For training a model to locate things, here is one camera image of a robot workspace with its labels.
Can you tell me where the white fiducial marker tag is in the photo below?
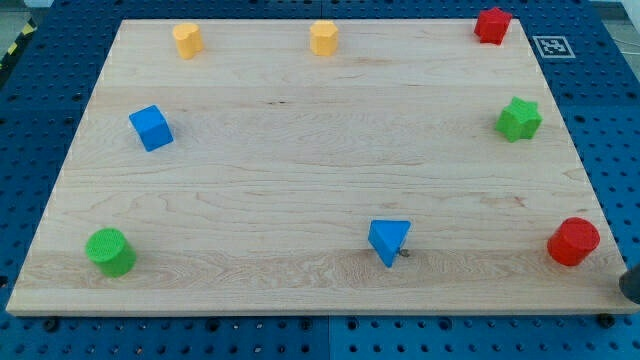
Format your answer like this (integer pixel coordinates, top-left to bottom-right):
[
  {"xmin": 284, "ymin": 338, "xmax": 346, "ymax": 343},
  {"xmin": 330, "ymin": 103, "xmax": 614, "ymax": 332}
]
[{"xmin": 533, "ymin": 35, "xmax": 575, "ymax": 59}]

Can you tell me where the red star block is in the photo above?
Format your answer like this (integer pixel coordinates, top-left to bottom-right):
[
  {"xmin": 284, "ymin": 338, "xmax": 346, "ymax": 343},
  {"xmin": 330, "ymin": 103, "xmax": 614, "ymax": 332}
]
[{"xmin": 474, "ymin": 7, "xmax": 513, "ymax": 45}]

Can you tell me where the blue triangle block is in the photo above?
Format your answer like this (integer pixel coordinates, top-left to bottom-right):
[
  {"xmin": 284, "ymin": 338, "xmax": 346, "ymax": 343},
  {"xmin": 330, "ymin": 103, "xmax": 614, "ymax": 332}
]
[{"xmin": 368, "ymin": 220, "xmax": 411, "ymax": 268}]

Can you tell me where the red cylinder block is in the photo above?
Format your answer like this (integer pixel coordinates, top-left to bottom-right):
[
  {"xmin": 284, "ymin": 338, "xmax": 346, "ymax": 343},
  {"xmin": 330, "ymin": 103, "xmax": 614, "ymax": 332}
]
[{"xmin": 547, "ymin": 217, "xmax": 600, "ymax": 266}]

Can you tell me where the wooden board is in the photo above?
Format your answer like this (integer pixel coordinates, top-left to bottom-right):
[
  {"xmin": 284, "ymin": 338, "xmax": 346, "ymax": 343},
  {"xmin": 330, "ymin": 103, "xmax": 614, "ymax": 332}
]
[{"xmin": 7, "ymin": 19, "xmax": 638, "ymax": 317}]

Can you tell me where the black robot pusher tip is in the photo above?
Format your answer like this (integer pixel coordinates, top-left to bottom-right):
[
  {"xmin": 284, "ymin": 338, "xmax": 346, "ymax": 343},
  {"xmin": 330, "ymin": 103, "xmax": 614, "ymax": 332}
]
[{"xmin": 619, "ymin": 264, "xmax": 640, "ymax": 304}]

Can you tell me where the green star block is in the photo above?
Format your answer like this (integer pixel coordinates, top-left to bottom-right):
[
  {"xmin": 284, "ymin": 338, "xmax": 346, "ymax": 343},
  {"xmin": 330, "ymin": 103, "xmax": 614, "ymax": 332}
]
[{"xmin": 495, "ymin": 96, "xmax": 542, "ymax": 142}]

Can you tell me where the green cylinder block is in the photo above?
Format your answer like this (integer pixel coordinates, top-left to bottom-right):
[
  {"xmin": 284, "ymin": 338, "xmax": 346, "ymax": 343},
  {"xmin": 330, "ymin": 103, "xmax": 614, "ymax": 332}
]
[{"xmin": 85, "ymin": 228, "xmax": 137, "ymax": 278}]

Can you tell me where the blue cube block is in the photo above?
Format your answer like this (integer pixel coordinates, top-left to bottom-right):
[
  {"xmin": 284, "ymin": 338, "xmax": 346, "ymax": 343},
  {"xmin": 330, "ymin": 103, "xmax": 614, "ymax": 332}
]
[{"xmin": 129, "ymin": 105, "xmax": 173, "ymax": 152}]

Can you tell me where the yellow hexagon block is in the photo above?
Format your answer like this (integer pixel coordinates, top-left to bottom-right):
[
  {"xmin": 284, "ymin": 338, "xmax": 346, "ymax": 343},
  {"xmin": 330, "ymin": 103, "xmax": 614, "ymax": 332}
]
[{"xmin": 309, "ymin": 20, "xmax": 339, "ymax": 56}]

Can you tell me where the yellow heart block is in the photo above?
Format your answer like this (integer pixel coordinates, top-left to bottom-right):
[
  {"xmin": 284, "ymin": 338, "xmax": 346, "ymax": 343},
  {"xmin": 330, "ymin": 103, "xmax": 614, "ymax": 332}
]
[{"xmin": 172, "ymin": 22, "xmax": 204, "ymax": 60}]

